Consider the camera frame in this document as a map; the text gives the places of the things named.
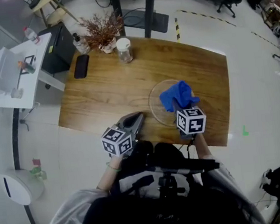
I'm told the white round bin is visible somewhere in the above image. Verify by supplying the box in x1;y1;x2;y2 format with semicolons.
0;166;47;209

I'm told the black cabinet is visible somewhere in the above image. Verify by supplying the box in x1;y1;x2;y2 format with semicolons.
36;20;79;76

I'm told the small black frame stand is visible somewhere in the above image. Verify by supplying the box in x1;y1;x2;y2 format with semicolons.
17;54;38;76

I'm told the small green potted plant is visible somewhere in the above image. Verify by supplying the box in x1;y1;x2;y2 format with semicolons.
28;157;48;183

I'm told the glass jar with white lid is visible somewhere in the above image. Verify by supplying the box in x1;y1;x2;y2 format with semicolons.
115;36;134;65

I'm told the black chest-mounted rig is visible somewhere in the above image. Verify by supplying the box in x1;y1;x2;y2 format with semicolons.
108;132;224;205

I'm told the black phone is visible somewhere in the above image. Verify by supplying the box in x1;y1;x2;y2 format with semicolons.
71;53;92;80

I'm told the white side table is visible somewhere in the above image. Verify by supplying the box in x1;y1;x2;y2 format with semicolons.
0;31;68;113

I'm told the small clear glass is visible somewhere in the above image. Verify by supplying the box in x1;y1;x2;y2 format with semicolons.
10;86;25;100

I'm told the clear pump bottle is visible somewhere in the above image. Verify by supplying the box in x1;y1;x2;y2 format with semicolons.
71;31;91;56

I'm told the round wooden table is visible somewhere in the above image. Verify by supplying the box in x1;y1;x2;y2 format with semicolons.
27;0;81;29

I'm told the green bracelet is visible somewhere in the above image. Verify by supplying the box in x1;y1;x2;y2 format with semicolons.
105;161;122;174

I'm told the dried plant in white pot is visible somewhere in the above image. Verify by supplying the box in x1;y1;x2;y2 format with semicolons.
77;8;128;57

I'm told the water bottle with red cap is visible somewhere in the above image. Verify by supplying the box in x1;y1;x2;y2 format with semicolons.
22;24;42;46

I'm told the black stand with base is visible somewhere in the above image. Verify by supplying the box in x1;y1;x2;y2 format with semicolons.
109;0;172;43

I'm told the glass microwave turntable plate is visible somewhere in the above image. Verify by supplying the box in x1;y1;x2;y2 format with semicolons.
146;76;200;131

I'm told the black cable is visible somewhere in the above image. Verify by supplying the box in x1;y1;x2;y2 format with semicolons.
184;136;199;160

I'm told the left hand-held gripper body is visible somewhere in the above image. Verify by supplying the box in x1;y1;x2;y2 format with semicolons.
99;116;142;160

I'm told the person's torso in grey jacket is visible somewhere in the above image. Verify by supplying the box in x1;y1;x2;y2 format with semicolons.
31;154;268;224

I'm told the blue cloth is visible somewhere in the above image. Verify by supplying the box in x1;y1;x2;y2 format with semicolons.
157;78;202;114

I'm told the person's left forearm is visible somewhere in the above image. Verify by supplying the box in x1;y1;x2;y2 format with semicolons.
93;155;126;193

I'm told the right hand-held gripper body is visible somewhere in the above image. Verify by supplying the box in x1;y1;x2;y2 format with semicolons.
171;94;209;141

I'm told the person's right forearm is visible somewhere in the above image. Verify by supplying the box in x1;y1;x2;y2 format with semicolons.
193;131;213;161

